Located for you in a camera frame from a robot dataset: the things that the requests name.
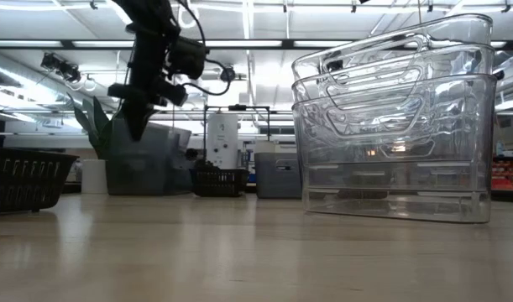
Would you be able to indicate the shelf with red goods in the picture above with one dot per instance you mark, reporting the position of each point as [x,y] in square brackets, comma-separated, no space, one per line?
[508,182]

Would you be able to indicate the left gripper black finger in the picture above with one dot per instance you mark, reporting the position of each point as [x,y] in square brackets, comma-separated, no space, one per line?
[131,119]
[143,117]

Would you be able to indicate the round black ceiling device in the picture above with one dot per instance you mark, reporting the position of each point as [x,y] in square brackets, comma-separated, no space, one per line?
[227,74]

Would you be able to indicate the black plastic lattice basket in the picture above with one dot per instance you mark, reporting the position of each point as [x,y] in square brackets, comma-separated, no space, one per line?
[361,194]
[218,184]
[25,180]

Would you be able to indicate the white round plant pot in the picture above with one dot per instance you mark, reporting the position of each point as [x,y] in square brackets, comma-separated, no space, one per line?
[94,176]

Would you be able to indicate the green snake plant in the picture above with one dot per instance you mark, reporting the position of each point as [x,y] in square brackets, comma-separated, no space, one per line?
[97,126]

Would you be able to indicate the small black ceiling spotlight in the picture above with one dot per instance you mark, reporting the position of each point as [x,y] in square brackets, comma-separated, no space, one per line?
[498,74]

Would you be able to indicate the grey plastic storage bin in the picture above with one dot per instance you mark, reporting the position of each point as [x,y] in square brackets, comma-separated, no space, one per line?
[147,180]
[277,184]
[168,134]

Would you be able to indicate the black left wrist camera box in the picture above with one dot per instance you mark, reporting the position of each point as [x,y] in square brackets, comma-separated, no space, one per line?
[186,58]

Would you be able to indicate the white cylindrical tank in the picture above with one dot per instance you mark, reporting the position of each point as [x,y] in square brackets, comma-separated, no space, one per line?
[222,138]

